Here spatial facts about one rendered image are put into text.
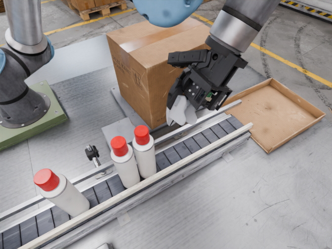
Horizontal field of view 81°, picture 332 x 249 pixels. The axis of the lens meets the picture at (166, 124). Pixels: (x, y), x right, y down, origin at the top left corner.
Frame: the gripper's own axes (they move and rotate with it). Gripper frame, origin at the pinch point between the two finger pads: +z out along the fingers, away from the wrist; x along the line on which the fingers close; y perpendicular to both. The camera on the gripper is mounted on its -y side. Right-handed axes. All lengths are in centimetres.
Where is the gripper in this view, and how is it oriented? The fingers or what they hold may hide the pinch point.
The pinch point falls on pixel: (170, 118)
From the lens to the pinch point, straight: 47.1
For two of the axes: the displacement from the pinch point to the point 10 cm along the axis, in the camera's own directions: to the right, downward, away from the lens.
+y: 4.9, 6.8, -5.4
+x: 7.5, -0.2, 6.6
